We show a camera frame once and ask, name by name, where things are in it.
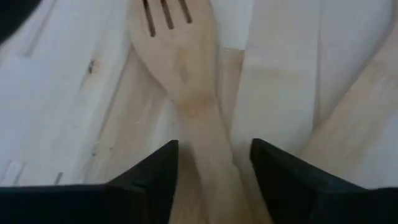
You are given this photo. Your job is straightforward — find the labelled wooden fork spatula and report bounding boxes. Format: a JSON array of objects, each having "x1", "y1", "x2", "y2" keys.
[{"x1": 128, "y1": 0, "x2": 272, "y2": 224}]

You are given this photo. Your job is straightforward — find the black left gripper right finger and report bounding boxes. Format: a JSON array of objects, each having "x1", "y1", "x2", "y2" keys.
[{"x1": 249, "y1": 138, "x2": 371, "y2": 224}]

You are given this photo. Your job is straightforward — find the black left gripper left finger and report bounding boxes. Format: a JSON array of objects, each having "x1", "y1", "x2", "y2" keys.
[{"x1": 105, "y1": 139, "x2": 180, "y2": 224}]

